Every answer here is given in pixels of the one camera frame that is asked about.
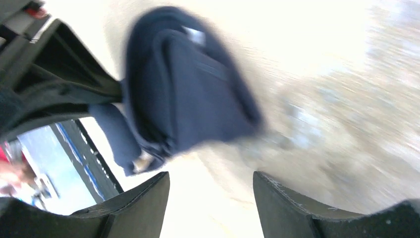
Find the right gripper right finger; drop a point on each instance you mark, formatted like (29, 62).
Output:
(285, 213)

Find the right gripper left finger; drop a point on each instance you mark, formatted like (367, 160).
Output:
(136, 213)

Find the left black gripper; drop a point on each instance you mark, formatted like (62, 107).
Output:
(57, 68)

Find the operator bare hand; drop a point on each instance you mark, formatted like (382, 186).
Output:
(16, 174)

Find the red teleoperation device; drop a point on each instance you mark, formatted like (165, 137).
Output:
(13, 151)

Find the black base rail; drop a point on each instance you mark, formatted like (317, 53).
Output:
(92, 168)

